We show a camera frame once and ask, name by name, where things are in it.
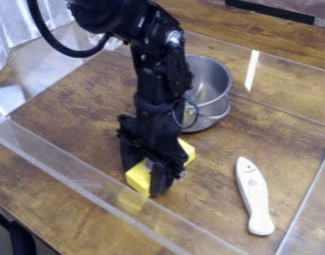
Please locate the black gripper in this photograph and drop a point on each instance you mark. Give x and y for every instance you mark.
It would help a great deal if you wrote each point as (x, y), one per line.
(148, 136)

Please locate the yellow butter block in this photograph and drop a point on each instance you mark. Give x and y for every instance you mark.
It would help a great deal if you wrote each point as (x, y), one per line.
(138, 176)

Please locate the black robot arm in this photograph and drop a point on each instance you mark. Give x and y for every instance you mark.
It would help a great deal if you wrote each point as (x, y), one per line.
(147, 27)

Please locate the clear acrylic barrier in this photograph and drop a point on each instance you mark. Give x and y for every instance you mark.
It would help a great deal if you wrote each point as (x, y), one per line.
(61, 183)

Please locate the stainless steel pot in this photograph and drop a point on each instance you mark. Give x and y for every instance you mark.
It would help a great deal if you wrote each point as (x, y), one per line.
(208, 93)

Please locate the white patterned curtain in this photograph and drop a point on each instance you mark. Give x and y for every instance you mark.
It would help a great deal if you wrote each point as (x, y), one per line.
(17, 28)

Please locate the black bar at back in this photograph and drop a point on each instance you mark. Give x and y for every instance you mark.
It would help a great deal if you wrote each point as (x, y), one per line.
(270, 11)

